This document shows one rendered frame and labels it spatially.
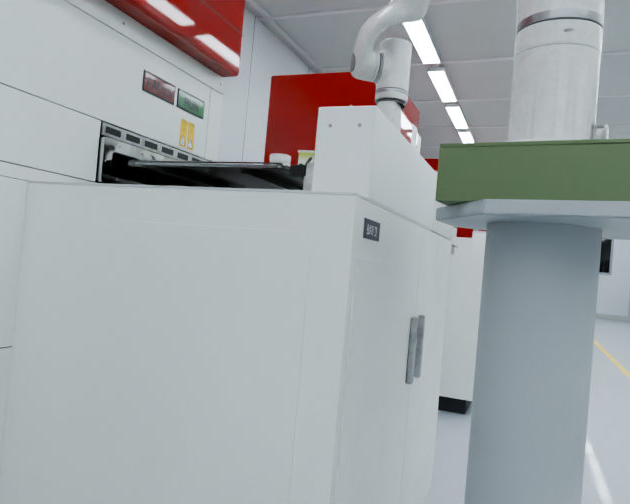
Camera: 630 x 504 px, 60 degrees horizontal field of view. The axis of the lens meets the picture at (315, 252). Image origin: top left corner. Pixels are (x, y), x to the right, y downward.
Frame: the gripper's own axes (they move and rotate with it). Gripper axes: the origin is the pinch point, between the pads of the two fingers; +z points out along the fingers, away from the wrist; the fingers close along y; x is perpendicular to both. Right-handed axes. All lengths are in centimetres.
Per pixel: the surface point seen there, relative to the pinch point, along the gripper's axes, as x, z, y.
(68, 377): -34, 51, 64
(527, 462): 39, 52, 55
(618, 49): 90, -180, -383
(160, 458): -14, 60, 64
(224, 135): -197, -69, -234
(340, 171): 9, 13, 58
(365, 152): 13, 10, 58
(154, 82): -48, -12, 33
